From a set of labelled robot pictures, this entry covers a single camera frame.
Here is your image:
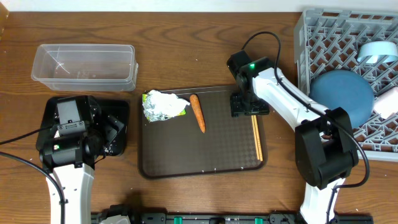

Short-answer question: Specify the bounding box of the dark brown serving tray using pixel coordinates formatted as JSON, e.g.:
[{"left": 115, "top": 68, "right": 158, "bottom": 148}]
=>
[{"left": 138, "top": 85, "right": 267, "bottom": 179}]

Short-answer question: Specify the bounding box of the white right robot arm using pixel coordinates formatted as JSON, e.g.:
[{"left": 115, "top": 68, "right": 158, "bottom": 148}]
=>
[{"left": 226, "top": 50, "right": 359, "bottom": 223}]

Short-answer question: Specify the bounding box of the white pink cup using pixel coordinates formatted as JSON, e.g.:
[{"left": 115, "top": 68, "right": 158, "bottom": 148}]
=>
[{"left": 374, "top": 87, "right": 398, "bottom": 119}]

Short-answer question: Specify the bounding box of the clear plastic bin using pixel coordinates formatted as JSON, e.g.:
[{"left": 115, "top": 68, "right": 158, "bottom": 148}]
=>
[{"left": 31, "top": 44, "right": 139, "bottom": 91}]

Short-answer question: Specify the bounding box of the light blue small bowl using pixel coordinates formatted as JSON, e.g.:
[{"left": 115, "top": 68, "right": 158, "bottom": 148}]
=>
[{"left": 357, "top": 41, "right": 397, "bottom": 64}]

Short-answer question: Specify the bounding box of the orange carrot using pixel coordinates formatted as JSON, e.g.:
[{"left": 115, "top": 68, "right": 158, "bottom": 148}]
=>
[{"left": 190, "top": 95, "right": 206, "bottom": 133}]

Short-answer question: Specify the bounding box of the grey dishwasher rack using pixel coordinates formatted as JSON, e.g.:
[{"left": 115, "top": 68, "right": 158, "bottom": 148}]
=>
[{"left": 294, "top": 8, "right": 397, "bottom": 162}]

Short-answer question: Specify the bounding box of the dark blue plate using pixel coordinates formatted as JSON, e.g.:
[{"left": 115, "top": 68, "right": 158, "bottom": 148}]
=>
[{"left": 309, "top": 70, "right": 374, "bottom": 129}]

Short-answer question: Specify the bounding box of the black waste tray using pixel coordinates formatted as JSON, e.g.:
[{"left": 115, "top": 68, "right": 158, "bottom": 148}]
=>
[{"left": 35, "top": 95, "right": 130, "bottom": 156}]

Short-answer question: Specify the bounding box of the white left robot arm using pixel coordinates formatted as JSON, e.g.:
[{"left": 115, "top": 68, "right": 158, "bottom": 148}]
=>
[{"left": 35, "top": 95, "right": 130, "bottom": 223}]

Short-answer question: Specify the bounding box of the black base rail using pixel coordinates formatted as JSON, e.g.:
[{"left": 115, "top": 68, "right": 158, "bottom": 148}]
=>
[{"left": 90, "top": 204, "right": 374, "bottom": 224}]

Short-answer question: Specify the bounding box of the crumpled foil wrapper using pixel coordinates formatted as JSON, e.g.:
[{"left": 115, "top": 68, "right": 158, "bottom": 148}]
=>
[{"left": 142, "top": 90, "right": 190, "bottom": 123}]

